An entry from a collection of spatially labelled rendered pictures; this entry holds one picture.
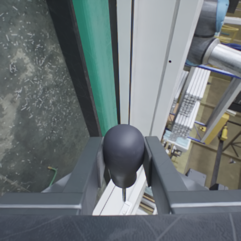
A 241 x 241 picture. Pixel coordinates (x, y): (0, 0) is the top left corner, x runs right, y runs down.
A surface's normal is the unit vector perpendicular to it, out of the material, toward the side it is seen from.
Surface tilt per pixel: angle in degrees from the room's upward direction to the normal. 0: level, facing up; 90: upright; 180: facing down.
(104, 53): 0
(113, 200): 90
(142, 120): 90
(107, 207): 90
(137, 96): 90
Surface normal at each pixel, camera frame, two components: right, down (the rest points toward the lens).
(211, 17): -0.46, 0.65
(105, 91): 0.89, 0.35
